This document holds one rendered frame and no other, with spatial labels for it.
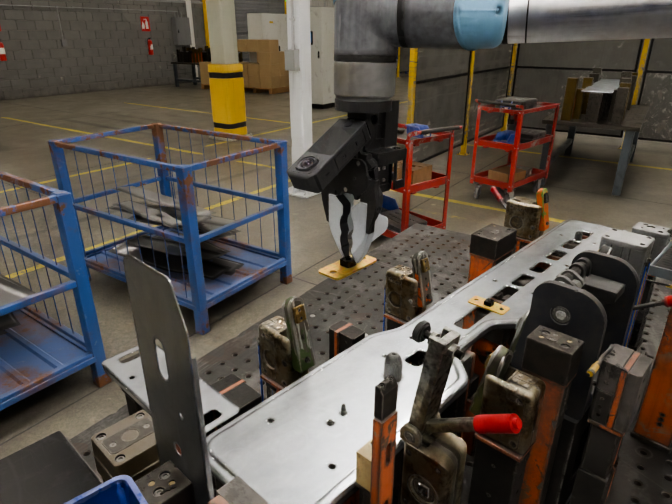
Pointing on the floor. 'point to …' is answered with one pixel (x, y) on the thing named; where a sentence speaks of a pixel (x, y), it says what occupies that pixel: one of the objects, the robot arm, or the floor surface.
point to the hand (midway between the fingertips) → (348, 253)
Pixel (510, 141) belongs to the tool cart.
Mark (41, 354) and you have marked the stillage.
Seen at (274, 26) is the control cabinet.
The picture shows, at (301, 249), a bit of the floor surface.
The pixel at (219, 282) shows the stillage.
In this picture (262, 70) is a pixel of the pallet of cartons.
